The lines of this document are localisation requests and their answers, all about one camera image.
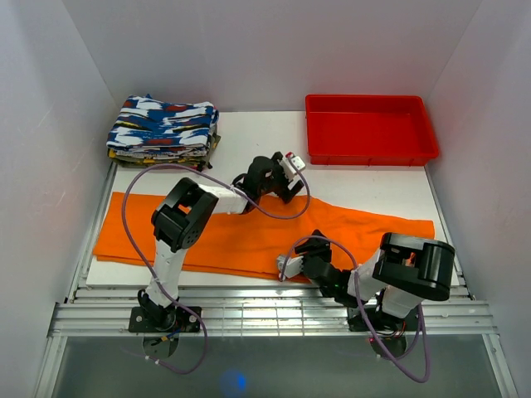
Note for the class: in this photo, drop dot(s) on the orange trousers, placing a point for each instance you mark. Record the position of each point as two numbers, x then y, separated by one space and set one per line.
239 245

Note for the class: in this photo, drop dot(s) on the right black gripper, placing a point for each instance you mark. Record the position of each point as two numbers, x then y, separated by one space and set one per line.
316 247

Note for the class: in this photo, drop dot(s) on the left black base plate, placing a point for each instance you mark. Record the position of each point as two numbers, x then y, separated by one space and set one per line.
172 320

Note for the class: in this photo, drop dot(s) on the stack of folded clothes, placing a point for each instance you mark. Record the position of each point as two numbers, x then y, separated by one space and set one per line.
200 163

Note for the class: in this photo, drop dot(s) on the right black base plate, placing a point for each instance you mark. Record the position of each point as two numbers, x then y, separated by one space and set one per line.
382 322

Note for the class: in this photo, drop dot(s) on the blue patterned folded trousers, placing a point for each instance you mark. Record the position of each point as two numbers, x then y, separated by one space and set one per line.
146 124

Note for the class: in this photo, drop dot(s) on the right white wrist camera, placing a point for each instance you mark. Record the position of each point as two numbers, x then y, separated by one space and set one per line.
289 267

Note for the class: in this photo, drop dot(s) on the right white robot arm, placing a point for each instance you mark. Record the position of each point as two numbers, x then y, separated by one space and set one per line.
404 271

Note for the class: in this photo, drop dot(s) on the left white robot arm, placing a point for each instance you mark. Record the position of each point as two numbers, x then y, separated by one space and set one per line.
183 215

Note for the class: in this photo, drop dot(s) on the aluminium frame rails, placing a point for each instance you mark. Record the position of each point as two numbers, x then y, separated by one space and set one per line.
103 293

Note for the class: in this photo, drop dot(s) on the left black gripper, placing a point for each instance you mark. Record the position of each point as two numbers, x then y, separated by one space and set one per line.
284 193

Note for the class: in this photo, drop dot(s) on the red plastic tray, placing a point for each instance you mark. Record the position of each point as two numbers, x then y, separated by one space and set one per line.
369 130

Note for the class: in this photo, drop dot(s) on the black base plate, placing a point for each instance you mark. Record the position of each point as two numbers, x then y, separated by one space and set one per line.
382 322
172 320

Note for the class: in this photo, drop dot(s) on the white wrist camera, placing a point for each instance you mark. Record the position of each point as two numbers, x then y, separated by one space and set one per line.
289 267
292 165

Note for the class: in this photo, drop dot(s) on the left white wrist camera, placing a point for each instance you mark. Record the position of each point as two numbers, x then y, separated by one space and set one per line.
292 165

